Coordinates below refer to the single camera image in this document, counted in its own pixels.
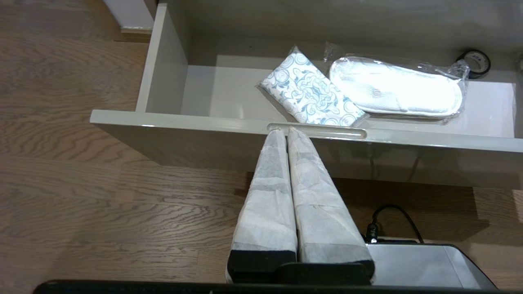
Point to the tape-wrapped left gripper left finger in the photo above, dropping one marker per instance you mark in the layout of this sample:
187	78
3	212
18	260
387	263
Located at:
265	212

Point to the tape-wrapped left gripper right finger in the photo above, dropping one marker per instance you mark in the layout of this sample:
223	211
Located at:
322	220

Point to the grey glossy drawer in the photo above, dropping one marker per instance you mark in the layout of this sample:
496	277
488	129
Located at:
220	90

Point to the silver robot base housing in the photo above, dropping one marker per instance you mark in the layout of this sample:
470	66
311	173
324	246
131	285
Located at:
412	265

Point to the blue patterned tissue pack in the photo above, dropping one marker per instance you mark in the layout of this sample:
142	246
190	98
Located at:
310	92

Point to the white slipper in plastic bag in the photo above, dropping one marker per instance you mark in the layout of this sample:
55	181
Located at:
396	87

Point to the grey glossy low cabinet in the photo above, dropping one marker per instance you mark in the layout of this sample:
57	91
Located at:
327	16

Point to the black tape roll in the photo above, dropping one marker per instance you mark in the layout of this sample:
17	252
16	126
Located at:
486	67

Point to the white door frame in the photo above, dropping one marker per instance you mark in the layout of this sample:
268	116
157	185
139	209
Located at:
130	14

